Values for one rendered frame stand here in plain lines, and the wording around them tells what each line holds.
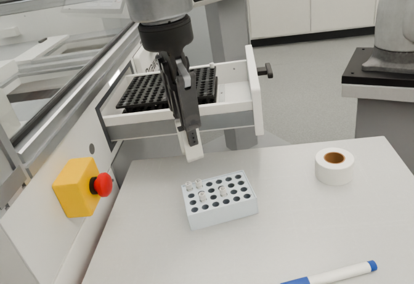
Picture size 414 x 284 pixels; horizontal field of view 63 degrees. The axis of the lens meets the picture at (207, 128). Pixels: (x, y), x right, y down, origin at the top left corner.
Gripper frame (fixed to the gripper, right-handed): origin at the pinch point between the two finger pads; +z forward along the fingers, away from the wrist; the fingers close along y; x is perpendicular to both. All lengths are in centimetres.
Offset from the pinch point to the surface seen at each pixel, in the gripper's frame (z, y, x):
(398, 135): 32, 14, -67
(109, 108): 2.9, 29.3, 10.9
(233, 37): 18, 106, -57
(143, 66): 1.6, 49.2, -2.0
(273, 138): 87, 108, -77
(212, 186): 11.2, -0.6, -2.3
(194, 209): 11.7, -3.9, 2.6
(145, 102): 1.1, 22.6, 3.1
